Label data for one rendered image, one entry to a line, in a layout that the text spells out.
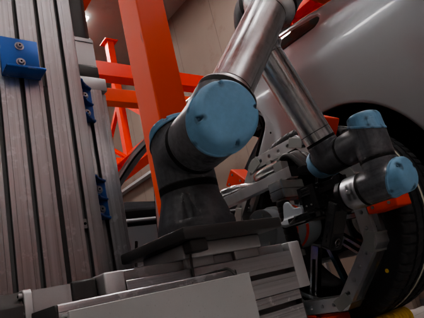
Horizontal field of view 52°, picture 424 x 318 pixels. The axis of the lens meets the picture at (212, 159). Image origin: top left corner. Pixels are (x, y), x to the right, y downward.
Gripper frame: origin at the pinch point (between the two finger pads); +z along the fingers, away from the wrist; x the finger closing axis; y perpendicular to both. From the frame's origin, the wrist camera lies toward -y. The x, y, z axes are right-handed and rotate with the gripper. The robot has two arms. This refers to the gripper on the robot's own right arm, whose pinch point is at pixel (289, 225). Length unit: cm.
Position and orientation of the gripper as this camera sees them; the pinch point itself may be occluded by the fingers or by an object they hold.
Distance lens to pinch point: 115.7
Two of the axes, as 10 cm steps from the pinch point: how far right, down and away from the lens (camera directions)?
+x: -7.9, 0.0, -6.1
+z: -5.7, 3.6, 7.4
